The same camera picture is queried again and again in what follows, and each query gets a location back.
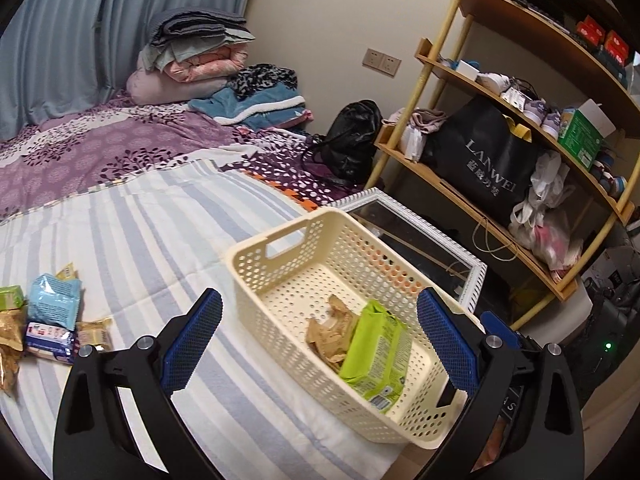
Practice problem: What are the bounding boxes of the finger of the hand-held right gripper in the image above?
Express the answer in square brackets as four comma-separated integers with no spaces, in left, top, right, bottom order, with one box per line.
[481,311,543,356]

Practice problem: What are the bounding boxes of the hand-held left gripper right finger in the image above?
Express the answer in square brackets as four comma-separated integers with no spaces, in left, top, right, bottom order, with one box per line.
[416,287,586,480]

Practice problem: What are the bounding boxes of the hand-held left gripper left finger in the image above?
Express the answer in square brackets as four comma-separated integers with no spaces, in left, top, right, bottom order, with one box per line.
[52,287,223,480]

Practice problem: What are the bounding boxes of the cream perforated plastic basket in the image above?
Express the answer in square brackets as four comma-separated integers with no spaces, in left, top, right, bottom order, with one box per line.
[225,206,483,446]

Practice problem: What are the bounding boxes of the dark blue snack packet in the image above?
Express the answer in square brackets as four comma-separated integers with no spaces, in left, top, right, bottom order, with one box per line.
[24,321,80,365]

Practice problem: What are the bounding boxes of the golden dotted snack packet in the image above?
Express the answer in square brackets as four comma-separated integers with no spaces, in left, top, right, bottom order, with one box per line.
[0,307,28,352]

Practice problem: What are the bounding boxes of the wooden shelf rack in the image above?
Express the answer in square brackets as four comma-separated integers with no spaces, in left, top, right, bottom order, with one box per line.
[362,0,640,302]

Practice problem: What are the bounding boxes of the small beige snack packet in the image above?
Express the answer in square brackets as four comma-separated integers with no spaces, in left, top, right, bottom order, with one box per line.
[77,317,115,353]

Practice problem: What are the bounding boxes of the pink plastic bag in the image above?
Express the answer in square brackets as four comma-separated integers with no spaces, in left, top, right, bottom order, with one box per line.
[530,210,586,271]

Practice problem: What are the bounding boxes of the black device with green light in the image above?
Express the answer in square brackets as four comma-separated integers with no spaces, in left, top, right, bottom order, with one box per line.
[580,240,640,401]

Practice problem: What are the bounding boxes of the crinkled tan snack packet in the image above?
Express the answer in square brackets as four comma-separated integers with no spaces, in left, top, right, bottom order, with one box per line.
[305,294,362,365]

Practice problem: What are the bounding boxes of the light blue snack packet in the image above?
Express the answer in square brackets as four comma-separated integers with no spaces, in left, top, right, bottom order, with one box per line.
[26,272,83,332]

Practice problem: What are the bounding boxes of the white plastic bag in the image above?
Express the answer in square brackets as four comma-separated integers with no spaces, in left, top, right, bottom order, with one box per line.
[509,152,576,241]

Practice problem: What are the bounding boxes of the black shopping bag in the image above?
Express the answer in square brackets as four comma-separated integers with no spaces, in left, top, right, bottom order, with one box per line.
[419,95,543,226]

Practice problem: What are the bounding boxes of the brown crinkled snack packet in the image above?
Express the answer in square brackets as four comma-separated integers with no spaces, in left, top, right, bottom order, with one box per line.
[0,347,23,396]

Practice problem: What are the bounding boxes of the pale green snack packet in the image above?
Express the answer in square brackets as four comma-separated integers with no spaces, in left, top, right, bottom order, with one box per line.
[0,285,26,311]

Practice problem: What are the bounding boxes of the blue and white shoes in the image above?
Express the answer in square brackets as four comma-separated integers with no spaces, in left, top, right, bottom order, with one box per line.
[592,147,628,196]

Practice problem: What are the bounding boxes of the green cardboard box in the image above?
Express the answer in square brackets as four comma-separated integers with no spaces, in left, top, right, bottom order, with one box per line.
[557,100,617,170]

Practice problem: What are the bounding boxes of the white packet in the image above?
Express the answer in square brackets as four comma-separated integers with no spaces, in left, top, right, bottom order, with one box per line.
[397,122,426,161]

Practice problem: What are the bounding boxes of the purple sneakers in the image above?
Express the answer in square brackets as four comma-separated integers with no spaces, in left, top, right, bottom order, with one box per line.
[522,97,563,136]

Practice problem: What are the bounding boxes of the purple floral bed sheet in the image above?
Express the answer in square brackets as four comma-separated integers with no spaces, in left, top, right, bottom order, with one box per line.
[0,92,371,226]

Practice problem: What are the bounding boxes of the pink cloth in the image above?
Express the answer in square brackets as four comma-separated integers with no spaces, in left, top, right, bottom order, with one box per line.
[385,107,448,133]

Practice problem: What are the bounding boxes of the black leather bag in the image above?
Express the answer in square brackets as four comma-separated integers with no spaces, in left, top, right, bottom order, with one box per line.
[300,100,383,186]

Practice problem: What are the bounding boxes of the white sneaker with tag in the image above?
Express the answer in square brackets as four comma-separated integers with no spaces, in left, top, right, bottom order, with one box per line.
[500,80,541,109]

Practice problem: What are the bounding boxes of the blue fleece garment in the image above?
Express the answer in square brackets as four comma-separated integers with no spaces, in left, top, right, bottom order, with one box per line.
[189,82,307,131]

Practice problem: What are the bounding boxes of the leopard print cloth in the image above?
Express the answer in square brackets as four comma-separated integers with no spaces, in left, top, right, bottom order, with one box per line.
[226,63,298,101]

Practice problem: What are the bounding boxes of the pink folded quilt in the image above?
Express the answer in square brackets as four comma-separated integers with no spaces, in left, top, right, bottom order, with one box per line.
[162,45,251,83]

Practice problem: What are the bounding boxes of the grey-green folded sheet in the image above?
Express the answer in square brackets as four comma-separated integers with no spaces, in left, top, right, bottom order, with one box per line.
[137,30,257,72]

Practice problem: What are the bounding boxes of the red box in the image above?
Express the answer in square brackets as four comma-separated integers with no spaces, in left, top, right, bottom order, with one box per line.
[575,16,607,46]
[602,30,632,63]

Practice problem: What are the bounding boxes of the grey folded blanket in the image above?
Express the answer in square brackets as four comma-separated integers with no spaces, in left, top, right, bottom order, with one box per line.
[150,8,248,46]

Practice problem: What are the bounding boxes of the blue curtain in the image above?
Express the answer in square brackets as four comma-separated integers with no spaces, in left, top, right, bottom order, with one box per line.
[0,0,261,141]

